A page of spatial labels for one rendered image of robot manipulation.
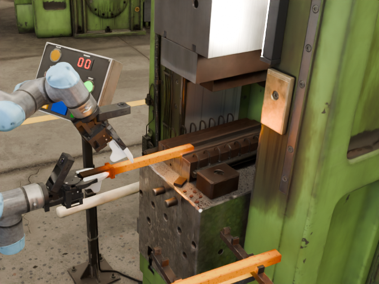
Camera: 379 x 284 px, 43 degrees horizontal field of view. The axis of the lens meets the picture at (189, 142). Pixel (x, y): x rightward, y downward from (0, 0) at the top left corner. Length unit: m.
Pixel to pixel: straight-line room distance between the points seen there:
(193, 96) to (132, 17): 4.69
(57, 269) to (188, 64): 1.54
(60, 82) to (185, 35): 0.41
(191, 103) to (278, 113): 0.54
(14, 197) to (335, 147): 0.89
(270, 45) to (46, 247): 1.87
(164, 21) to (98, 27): 4.90
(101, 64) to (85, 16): 4.44
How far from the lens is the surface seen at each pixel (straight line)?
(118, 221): 2.94
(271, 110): 1.40
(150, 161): 1.56
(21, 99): 1.28
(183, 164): 1.62
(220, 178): 1.54
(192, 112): 1.85
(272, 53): 1.34
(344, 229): 1.76
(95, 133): 1.40
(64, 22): 6.39
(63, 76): 1.29
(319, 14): 1.27
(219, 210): 1.56
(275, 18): 1.32
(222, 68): 1.51
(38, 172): 3.46
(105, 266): 2.64
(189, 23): 1.44
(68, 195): 1.45
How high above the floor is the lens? 1.80
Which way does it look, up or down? 28 degrees down
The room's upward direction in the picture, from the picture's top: 4 degrees clockwise
